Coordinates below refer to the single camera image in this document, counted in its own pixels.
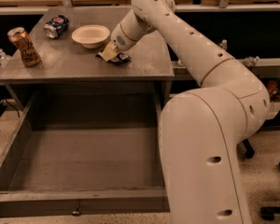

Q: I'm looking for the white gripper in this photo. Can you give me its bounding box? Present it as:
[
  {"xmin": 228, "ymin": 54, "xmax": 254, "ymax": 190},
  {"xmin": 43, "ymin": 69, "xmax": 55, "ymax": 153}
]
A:
[{"xmin": 102, "ymin": 10, "xmax": 147, "ymax": 62}]

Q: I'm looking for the blueberry rxbar dark wrapper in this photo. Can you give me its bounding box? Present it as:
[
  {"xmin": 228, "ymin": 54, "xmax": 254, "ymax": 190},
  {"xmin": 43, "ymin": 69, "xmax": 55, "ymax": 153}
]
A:
[{"xmin": 108, "ymin": 52, "xmax": 131, "ymax": 65}]

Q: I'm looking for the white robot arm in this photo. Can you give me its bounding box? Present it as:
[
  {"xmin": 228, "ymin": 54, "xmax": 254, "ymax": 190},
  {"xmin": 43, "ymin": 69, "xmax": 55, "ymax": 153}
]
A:
[{"xmin": 111, "ymin": 0, "xmax": 270, "ymax": 224}]

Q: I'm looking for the grey drawer cabinet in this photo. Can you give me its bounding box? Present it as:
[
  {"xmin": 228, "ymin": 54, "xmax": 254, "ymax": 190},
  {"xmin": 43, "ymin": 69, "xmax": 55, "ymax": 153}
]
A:
[{"xmin": 0, "ymin": 7, "xmax": 174, "ymax": 116}]

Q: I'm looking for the open grey top drawer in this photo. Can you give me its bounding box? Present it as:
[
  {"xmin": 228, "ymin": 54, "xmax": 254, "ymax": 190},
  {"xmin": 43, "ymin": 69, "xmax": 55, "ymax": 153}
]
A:
[{"xmin": 0, "ymin": 92, "xmax": 169, "ymax": 217}]

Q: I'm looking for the white paper bowl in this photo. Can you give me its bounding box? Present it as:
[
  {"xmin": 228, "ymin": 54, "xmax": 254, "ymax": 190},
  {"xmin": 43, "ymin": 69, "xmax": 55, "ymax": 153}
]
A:
[{"xmin": 72, "ymin": 25, "xmax": 110, "ymax": 49}]

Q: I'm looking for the blue pepsi can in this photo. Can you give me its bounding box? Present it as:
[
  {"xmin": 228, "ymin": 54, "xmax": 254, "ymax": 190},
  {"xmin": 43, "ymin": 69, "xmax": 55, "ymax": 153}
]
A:
[{"xmin": 43, "ymin": 15, "xmax": 69, "ymax": 39}]

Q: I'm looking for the gold soda can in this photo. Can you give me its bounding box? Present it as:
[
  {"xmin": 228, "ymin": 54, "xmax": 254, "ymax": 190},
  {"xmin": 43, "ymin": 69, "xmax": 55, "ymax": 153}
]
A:
[{"xmin": 7, "ymin": 27, "xmax": 41, "ymax": 67}]

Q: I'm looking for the small clear sanitizer bottle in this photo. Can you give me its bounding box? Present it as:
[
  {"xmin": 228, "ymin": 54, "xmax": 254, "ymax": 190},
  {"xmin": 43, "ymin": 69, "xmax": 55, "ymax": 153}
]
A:
[{"xmin": 0, "ymin": 49, "xmax": 11, "ymax": 68}]

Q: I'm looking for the crumpled plastic wrapper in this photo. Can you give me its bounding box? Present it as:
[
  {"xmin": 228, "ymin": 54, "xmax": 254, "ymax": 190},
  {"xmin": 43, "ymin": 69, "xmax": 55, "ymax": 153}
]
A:
[{"xmin": 243, "ymin": 56, "xmax": 259, "ymax": 67}]

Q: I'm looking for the black chair base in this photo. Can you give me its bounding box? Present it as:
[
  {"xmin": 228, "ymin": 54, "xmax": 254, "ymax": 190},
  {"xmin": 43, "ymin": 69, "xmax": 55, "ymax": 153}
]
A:
[{"xmin": 238, "ymin": 101, "xmax": 280, "ymax": 224}]

